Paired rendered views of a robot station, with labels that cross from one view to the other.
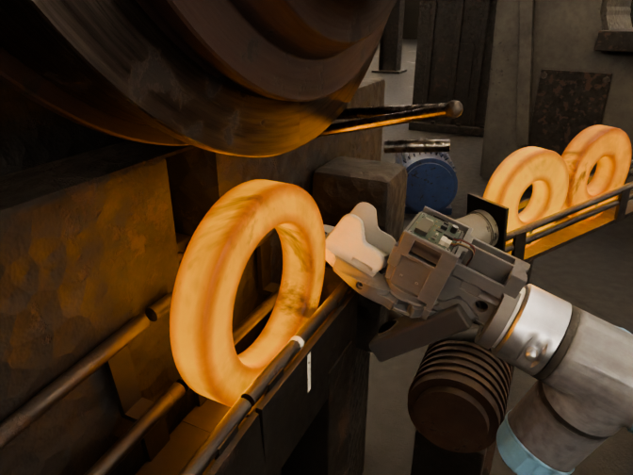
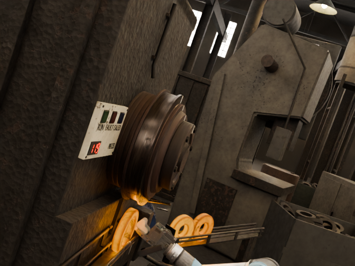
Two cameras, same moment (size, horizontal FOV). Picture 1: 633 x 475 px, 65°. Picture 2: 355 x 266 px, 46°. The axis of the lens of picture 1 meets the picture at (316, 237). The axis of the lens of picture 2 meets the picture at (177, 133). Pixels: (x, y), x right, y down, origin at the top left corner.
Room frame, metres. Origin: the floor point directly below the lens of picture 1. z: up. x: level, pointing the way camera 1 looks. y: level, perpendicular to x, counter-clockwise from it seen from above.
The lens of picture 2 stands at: (-1.29, 0.46, 1.31)
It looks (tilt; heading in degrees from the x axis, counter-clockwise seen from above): 4 degrees down; 344
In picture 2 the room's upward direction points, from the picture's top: 20 degrees clockwise
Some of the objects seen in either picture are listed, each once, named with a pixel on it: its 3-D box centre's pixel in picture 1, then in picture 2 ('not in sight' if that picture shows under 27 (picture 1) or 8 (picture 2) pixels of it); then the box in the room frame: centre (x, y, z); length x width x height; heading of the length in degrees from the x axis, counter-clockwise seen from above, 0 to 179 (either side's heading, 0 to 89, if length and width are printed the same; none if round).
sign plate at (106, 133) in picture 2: not in sight; (105, 130); (0.10, 0.29, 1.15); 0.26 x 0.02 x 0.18; 154
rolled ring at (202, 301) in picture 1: (261, 291); (125, 230); (0.36, 0.05, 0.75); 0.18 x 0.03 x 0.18; 153
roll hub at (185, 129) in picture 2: not in sight; (178, 156); (0.32, -0.05, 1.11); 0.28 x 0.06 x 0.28; 154
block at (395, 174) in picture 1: (354, 254); (134, 231); (0.58, -0.05, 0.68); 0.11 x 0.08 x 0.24; 64
